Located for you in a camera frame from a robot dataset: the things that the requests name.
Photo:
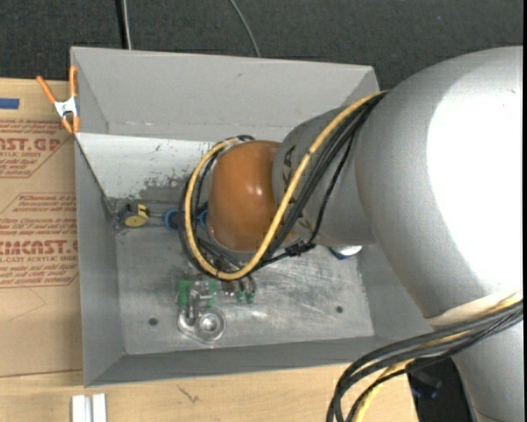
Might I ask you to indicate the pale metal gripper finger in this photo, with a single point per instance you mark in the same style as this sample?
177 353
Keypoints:
192 306
207 292

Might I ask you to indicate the grey metal bin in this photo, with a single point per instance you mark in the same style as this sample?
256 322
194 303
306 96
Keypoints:
289 306

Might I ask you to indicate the yellow and black tape measure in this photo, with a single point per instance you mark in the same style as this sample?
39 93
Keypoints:
134 220

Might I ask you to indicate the blue and white round object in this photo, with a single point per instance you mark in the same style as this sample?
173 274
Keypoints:
346 250

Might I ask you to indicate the brown cardboard board red print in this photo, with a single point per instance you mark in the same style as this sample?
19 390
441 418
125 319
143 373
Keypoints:
30 279

